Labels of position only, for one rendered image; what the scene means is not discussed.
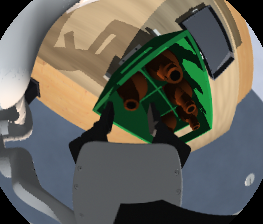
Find green bottle crate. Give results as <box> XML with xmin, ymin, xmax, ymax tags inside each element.
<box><xmin>92</xmin><ymin>30</ymin><xmax>213</xmax><ymax>143</ymax></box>

